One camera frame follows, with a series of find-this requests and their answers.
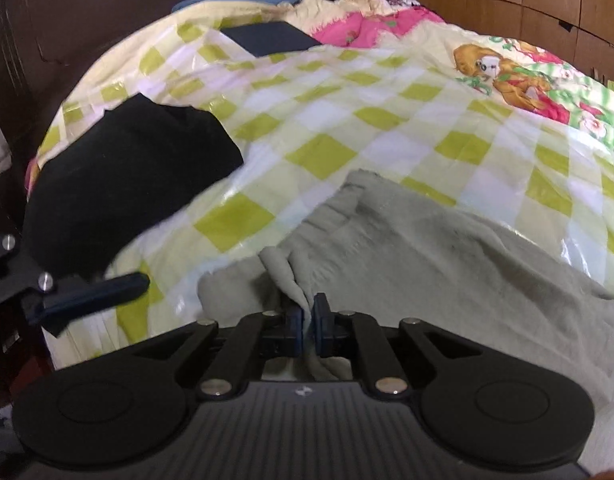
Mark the printed checkered blanket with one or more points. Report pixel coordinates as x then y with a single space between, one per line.
367 110

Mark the white bed sheet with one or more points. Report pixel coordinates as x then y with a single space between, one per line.
604 435

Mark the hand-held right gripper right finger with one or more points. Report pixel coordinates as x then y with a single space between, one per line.
318 330

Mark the dark blue folded cloth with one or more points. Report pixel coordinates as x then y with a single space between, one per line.
272 37

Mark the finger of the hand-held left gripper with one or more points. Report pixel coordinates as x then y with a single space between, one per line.
87 294

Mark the grey pants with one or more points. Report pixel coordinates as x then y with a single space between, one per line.
437 270

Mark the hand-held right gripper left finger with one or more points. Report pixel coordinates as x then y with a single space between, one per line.
297 327

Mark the black pants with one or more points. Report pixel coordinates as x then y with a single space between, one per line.
127 185

